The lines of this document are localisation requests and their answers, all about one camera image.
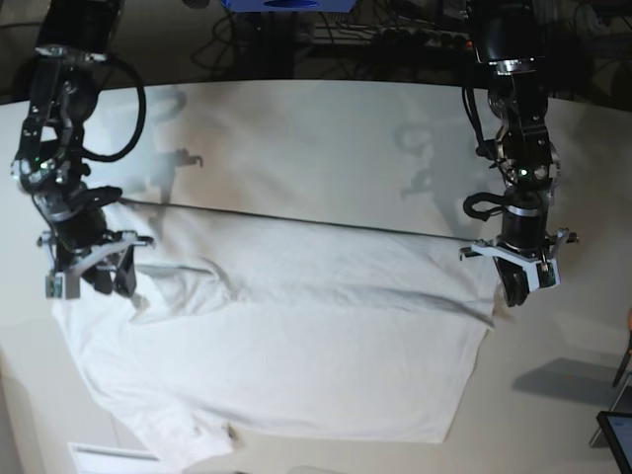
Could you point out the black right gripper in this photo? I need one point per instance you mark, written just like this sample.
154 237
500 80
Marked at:
74 230

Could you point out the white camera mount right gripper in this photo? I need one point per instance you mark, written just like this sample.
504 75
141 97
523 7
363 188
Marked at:
63 280

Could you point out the power strip with red light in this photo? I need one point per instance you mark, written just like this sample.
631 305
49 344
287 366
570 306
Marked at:
449 40

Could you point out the dark tablet screen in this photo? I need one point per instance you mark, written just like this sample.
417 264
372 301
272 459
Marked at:
616 428

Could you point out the blue box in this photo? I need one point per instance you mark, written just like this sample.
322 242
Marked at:
252 6

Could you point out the white camera mount gripper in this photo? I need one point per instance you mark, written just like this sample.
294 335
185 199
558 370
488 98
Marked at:
63 280
541 269

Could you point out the white T-shirt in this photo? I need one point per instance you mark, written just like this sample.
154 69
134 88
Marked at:
319 293

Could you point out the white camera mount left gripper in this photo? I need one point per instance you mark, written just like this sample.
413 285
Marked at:
541 269

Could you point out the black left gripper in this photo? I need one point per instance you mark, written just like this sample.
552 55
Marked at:
523 230

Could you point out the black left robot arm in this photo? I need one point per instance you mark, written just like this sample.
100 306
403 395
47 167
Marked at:
505 37

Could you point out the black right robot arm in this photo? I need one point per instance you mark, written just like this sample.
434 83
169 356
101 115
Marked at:
52 160

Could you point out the white paper sheet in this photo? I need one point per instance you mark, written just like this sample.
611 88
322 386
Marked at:
97 459

